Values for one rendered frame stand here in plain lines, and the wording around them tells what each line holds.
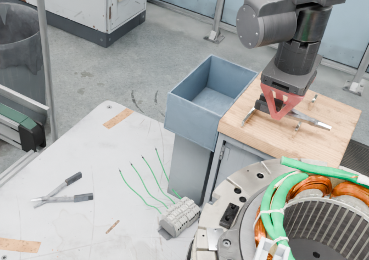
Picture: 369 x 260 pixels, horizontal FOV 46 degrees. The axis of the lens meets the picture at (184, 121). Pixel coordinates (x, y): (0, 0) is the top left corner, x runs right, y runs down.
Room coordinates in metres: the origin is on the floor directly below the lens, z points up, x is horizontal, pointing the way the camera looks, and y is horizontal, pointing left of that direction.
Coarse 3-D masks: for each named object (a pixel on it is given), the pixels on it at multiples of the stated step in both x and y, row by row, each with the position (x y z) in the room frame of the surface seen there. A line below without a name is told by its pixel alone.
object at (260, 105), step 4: (256, 100) 0.58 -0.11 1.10; (260, 100) 0.58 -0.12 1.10; (256, 104) 0.57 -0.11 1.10; (260, 104) 0.57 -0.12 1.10; (264, 104) 0.57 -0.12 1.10; (256, 108) 0.57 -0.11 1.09; (260, 108) 0.57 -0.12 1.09; (264, 108) 0.57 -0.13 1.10; (268, 108) 0.57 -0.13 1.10; (276, 108) 0.56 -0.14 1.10; (268, 112) 0.57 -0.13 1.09
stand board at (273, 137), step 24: (240, 96) 0.63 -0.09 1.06; (312, 96) 0.67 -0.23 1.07; (240, 120) 0.57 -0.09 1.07; (264, 120) 0.58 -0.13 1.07; (288, 120) 0.59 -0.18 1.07; (336, 120) 0.61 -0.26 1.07; (264, 144) 0.52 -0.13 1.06; (288, 144) 0.52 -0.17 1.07; (312, 144) 0.53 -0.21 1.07; (336, 144) 0.54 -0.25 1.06
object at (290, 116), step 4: (288, 112) 0.56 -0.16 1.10; (284, 116) 0.56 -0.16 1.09; (288, 116) 0.56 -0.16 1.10; (292, 116) 0.55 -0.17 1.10; (296, 116) 0.55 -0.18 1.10; (300, 116) 0.56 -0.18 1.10; (296, 120) 0.55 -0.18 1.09; (300, 120) 0.55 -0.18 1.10; (304, 120) 0.55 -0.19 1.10; (308, 120) 0.55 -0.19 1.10
